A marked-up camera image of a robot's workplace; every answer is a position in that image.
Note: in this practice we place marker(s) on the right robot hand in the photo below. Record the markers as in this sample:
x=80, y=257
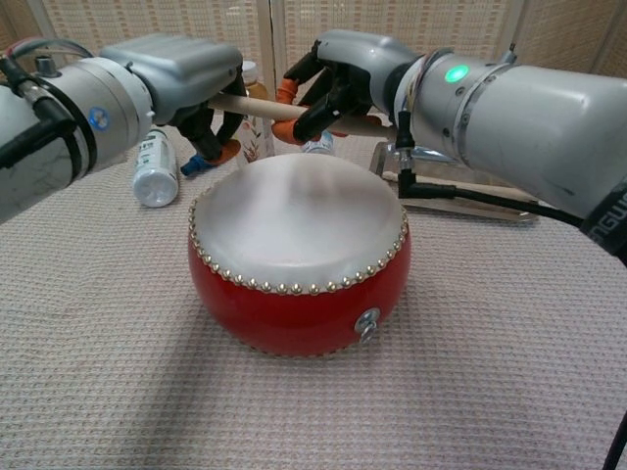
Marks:
x=372, y=59

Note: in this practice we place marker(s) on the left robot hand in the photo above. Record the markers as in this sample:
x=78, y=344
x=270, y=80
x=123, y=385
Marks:
x=186, y=68

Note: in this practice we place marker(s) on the red drum white head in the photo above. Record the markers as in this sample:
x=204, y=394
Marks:
x=294, y=215

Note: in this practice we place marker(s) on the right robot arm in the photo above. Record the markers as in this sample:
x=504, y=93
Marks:
x=539, y=117

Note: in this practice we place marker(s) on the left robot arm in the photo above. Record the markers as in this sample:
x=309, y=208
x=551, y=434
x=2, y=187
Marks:
x=73, y=112

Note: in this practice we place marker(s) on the rectangular metal tray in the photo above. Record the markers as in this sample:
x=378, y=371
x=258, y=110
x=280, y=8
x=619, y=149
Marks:
x=436, y=171

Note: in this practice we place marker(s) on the bamboo folding screen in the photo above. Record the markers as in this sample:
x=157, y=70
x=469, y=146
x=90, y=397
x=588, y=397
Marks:
x=147, y=19

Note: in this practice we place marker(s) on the amber tea bottle white cap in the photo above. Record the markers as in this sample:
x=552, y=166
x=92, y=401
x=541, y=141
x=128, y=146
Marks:
x=252, y=142

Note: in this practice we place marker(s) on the small blue bottle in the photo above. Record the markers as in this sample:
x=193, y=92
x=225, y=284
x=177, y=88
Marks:
x=188, y=167

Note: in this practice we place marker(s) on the clear water bottle blue label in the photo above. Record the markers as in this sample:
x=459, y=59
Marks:
x=321, y=145

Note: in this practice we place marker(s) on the white bottle green cap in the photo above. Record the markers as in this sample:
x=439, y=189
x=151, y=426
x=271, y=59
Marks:
x=154, y=181

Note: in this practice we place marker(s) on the beige woven tablecloth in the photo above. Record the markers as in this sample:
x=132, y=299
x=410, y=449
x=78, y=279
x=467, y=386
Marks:
x=313, y=416

